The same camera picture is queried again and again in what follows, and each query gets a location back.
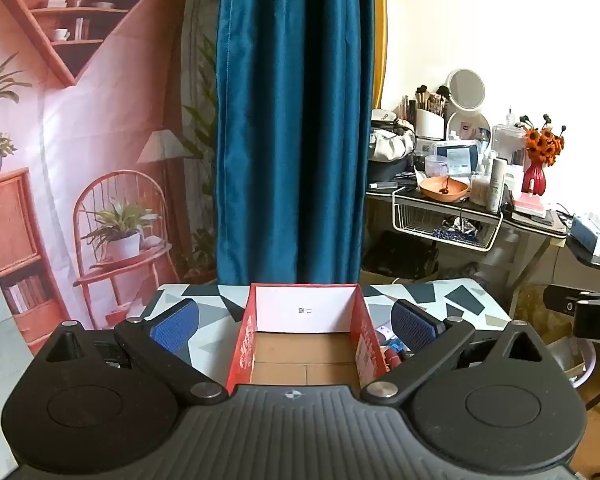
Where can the orange bowl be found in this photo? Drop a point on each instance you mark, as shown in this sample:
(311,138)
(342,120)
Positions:
(442,189)

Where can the round white vanity mirror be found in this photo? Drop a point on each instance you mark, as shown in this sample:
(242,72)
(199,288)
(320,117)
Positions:
(466,88)

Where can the brown cardboard carton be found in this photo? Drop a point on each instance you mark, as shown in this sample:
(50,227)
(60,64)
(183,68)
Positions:
(380,279)

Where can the white plastic basin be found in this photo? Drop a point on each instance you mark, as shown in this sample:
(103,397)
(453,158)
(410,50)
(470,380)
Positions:
(575,360)

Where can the tall white bottle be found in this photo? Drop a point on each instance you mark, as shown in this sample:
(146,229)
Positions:
(496,185)

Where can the blue and white box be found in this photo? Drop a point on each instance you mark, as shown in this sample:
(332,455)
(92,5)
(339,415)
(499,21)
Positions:
(457,156)

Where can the small red object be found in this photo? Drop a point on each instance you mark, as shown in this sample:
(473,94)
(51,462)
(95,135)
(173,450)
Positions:
(391,360)

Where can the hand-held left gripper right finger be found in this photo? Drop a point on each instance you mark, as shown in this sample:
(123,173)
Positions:
(415,325)

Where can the tissue box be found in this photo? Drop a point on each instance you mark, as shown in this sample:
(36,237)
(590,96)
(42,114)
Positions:
(592,232)

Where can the pink flat box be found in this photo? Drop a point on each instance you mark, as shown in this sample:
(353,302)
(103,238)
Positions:
(530,205)

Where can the red vase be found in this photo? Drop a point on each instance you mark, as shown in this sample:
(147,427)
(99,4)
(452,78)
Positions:
(534,177)

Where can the orange artificial flowers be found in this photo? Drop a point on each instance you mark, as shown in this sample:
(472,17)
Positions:
(545,142)

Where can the black and silver tube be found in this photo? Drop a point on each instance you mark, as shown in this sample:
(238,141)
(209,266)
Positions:
(382,185)

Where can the white makeup brush holder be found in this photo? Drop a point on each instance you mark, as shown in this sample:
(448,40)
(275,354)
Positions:
(430,122)

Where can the black bag on desk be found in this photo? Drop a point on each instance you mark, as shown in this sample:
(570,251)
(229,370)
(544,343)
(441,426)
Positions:
(390,171)

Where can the clear acrylic organizer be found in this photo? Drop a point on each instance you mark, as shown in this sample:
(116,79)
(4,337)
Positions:
(509,142)

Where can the small blue object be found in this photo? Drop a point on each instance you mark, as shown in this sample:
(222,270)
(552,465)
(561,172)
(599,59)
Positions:
(396,344)

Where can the printed room scene backdrop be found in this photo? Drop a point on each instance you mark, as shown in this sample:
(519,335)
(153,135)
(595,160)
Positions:
(105,110)

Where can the white cloth bag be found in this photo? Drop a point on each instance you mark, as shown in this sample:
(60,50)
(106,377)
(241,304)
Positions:
(390,140)

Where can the small round mirror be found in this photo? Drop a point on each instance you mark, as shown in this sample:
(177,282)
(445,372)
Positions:
(472,127)

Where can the teal blue curtain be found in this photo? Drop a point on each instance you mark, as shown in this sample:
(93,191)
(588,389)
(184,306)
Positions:
(290,110)

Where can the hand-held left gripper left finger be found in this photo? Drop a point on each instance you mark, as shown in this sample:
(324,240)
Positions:
(175,325)

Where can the yellow vertical trim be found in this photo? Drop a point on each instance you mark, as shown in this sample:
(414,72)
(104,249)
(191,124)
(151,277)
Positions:
(379,20)

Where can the cotton swab box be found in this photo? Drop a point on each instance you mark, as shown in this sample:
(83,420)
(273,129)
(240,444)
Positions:
(480,189)

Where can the geometric patterned tablecloth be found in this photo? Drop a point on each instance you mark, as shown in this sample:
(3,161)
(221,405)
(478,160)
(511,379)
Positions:
(215,320)

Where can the grey vanity desk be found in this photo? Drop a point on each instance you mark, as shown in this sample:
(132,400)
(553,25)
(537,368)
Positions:
(530,240)

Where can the red cardboard box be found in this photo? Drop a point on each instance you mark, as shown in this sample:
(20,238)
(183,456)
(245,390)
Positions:
(305,355)

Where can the clear round container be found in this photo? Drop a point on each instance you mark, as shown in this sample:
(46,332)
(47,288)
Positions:
(436,166)

